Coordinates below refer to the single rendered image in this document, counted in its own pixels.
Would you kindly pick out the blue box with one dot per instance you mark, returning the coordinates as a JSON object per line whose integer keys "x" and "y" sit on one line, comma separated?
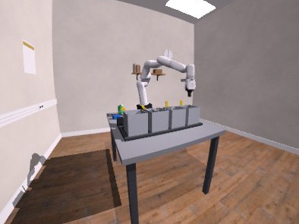
{"x": 115, "y": 116}

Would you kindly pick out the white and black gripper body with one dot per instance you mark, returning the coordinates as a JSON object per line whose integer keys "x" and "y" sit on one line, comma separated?
{"x": 190, "y": 82}

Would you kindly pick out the green drink can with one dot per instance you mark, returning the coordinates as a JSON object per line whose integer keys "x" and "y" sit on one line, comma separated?
{"x": 119, "y": 110}

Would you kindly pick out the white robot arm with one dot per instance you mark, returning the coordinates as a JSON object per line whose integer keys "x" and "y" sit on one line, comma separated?
{"x": 146, "y": 76}

